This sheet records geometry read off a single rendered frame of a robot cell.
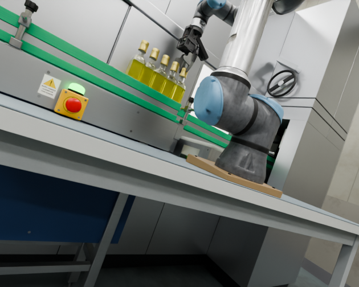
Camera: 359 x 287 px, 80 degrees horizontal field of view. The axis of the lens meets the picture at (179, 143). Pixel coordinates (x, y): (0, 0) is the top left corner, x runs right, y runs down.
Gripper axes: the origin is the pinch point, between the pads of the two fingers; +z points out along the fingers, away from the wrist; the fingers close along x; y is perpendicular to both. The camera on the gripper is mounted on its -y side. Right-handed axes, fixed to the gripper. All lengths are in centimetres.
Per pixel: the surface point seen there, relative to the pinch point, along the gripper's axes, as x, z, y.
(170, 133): 15.2, 32.4, 4.9
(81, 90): 20, 31, 42
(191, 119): 4.1, 20.8, -11.1
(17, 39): 15, 25, 60
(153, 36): -12.3, -10.7, 16.9
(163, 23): -13.1, -19.9, 14.1
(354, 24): 24, -87, -99
